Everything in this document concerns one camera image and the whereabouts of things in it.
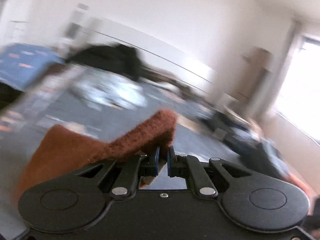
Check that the rust orange fuzzy sweater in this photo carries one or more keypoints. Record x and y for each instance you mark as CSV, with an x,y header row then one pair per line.
x,y
62,151

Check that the dark grey quilted bedspread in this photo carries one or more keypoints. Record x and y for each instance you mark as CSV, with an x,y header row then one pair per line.
x,y
52,102

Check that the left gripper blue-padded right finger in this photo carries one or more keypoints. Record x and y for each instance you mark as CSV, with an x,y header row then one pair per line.
x,y
172,164

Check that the blue patterned storage box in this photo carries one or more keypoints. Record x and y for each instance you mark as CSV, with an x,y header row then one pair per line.
x,y
21,64

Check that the black garment on bed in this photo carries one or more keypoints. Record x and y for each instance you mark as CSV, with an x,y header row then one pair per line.
x,y
117,58

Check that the white grey crumpled garment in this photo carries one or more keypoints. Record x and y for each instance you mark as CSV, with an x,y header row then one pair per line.
x,y
96,92

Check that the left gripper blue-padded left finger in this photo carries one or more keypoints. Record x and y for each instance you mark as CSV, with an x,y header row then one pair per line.
x,y
154,162

